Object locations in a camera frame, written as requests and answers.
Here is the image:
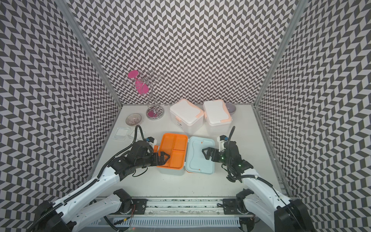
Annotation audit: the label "blue first aid kit box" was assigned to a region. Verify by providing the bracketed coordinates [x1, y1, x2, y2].
[159, 136, 215, 176]

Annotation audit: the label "orange tray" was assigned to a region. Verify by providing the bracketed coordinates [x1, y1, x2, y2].
[159, 133, 188, 171]

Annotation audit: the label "white first aid box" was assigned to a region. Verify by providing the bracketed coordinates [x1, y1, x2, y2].
[203, 100, 232, 136]
[170, 99, 204, 135]

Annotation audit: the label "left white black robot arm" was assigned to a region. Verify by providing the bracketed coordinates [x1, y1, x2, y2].
[27, 137, 170, 232]

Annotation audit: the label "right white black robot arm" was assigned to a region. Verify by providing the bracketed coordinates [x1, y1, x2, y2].
[202, 127, 315, 232]

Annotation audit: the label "small clear glass bowl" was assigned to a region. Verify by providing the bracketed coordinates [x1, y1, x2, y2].
[125, 113, 142, 126]

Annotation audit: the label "small grey round bowl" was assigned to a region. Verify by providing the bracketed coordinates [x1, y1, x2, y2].
[226, 102, 237, 116]

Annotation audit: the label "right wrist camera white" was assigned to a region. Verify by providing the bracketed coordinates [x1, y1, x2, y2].
[217, 135, 229, 152]

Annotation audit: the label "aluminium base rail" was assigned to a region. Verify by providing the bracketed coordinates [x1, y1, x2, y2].
[108, 197, 257, 218]

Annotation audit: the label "silver wire stand pink ornaments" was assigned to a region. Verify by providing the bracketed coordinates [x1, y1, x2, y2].
[128, 70, 165, 120]

